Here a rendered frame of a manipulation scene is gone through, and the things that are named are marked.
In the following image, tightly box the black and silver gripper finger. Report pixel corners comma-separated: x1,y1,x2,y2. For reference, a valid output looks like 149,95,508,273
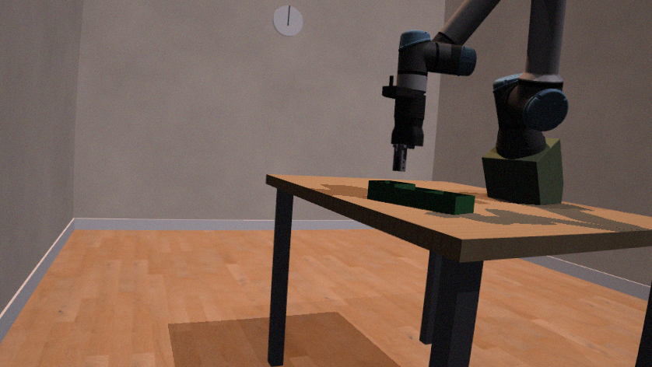
393,144,400,171
398,145,415,172

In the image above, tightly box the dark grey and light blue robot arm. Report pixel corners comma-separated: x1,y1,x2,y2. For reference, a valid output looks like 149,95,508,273
398,0,569,158

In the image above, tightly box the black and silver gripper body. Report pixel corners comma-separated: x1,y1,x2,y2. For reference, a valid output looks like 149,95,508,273
382,74,427,146

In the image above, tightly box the green rack of bins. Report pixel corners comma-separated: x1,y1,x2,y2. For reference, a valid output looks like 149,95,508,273
367,180,473,215

